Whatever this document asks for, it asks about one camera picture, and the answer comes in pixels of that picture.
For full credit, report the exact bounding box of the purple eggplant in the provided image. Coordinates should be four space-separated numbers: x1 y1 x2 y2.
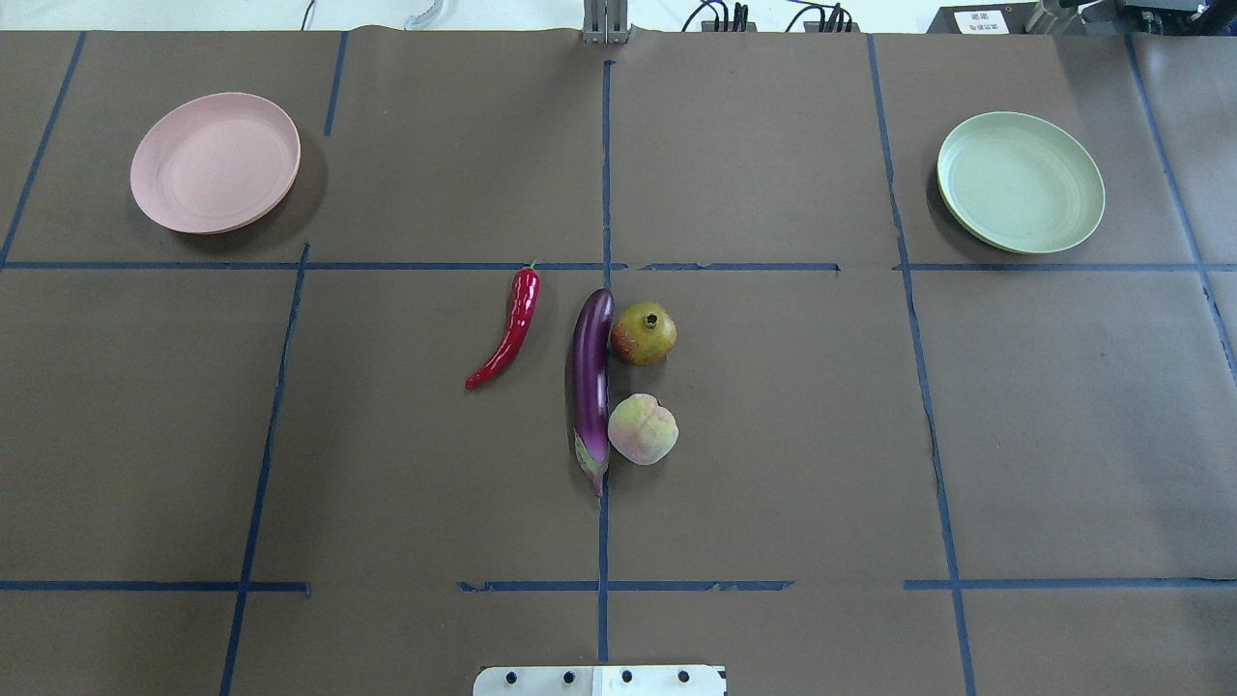
570 289 614 498

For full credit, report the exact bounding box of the red-green pomegranate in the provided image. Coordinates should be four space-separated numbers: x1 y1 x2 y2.
609 303 677 366

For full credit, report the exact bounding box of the pale pink peach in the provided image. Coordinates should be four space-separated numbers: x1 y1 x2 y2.
607 393 679 466

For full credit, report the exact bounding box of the pink plate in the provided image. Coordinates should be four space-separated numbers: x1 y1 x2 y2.
129 91 302 235

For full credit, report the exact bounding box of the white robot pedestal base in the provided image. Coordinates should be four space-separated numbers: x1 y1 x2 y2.
473 664 729 695

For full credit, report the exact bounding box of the light green plate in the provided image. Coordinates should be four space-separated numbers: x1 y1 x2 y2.
934 111 1108 255

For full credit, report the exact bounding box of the red chili pepper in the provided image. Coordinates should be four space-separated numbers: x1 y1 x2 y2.
465 261 542 391

